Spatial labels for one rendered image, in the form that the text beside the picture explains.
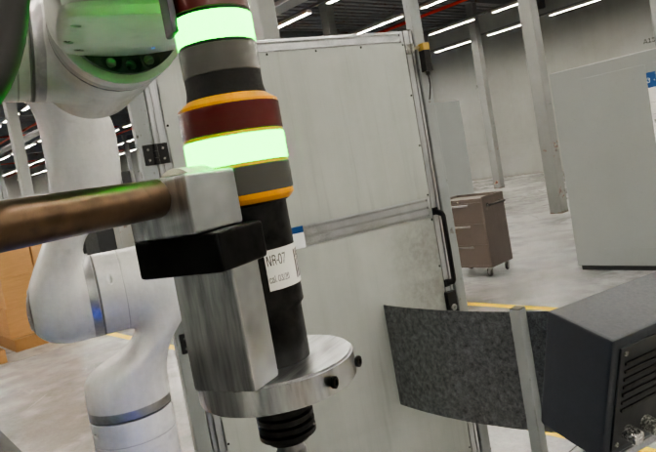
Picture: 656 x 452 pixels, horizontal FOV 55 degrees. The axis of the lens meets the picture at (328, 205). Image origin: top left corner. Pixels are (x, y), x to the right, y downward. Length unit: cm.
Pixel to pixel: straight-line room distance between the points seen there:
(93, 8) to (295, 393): 20
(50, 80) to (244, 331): 29
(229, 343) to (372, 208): 218
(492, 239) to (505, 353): 502
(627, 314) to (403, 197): 162
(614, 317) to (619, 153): 569
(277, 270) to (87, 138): 67
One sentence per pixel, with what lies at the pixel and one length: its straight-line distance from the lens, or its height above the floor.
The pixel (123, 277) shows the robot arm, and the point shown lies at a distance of 94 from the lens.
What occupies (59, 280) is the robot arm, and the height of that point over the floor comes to 143.
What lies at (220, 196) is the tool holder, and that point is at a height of 151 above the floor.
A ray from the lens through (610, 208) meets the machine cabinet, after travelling 674.
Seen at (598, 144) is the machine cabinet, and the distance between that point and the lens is 670.
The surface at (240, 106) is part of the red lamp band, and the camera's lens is 26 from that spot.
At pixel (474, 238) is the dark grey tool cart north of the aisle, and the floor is 44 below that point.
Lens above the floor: 151
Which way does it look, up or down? 4 degrees down
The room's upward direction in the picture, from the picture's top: 10 degrees counter-clockwise
